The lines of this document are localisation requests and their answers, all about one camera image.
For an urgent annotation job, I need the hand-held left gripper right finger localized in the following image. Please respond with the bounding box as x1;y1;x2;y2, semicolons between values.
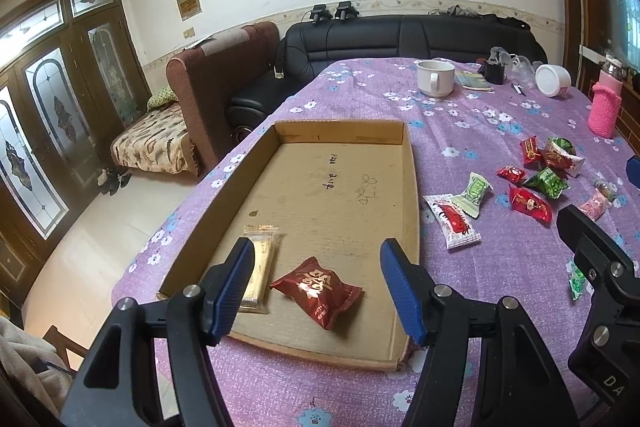
379;238;581;427

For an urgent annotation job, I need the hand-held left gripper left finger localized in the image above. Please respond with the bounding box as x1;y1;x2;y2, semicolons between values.
59;237;257;427

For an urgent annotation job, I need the small clear snack packet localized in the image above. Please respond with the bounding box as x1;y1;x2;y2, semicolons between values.
594;179;618;202

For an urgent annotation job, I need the pink snack packet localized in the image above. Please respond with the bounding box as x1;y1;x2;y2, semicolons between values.
579;189;613;222

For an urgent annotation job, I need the green-edged clear cake packet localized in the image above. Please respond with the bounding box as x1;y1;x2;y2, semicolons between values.
569;259;587;302

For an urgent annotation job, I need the beige snack bar packet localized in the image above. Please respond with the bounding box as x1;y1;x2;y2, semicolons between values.
239;224;280;314

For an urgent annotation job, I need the red nut snack packet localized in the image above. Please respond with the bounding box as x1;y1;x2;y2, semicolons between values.
508;184;553;224

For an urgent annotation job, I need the dark green snack packet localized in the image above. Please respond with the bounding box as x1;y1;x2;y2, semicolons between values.
525;167;570;198

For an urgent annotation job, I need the dark red snack packet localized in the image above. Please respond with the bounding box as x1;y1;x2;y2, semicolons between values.
270;257;364;330

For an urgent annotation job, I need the white and red candy packet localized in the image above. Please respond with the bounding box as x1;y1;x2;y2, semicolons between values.
423;194;482;251

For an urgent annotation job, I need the small red candy packet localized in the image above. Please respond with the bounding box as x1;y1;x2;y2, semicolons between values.
496;165;527;186

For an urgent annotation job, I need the green and white candy packet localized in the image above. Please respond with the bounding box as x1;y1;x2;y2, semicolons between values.
454;172;493;218

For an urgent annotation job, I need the cardboard tray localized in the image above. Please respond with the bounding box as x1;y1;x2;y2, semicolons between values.
157;119;422;373

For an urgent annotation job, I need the pink sleeved bottle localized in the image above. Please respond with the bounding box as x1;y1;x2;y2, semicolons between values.
587;57;626;138

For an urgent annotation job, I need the red striped snack packet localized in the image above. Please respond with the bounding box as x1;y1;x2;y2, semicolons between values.
520;136;545;168

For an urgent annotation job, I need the white bowl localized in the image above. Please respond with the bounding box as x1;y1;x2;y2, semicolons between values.
535;64;572;98

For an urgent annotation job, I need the clear plastic bottle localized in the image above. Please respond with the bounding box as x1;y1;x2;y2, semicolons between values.
487;47;543;84

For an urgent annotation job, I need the pair of dark shoes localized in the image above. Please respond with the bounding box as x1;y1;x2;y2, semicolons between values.
97;167;133;196

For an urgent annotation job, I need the black container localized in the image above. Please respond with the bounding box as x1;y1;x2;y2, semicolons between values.
477;62;507;85

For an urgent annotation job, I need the wooden chair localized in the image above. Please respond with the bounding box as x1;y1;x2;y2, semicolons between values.
42;324;91;374

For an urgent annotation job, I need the green yellow packet far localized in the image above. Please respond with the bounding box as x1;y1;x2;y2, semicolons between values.
454;69;495;92

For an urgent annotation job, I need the purple floral tablecloth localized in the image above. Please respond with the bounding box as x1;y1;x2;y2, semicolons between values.
111;56;640;427

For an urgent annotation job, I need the green patterned cushion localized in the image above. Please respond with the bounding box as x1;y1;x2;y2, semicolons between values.
146;86;180;112

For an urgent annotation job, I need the white mug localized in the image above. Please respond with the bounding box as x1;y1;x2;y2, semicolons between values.
416;60;456;98

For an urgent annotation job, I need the brown armchair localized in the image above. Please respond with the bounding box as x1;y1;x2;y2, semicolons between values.
111;21;281;178

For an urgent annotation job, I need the beige cloth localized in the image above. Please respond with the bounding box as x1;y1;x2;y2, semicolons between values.
0;317;76;427

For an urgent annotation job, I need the black leather sofa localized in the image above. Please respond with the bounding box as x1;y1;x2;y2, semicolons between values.
227;14;548;142

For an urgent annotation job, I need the wooden glass door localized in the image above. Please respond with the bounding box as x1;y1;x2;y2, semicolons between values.
0;0;151;288

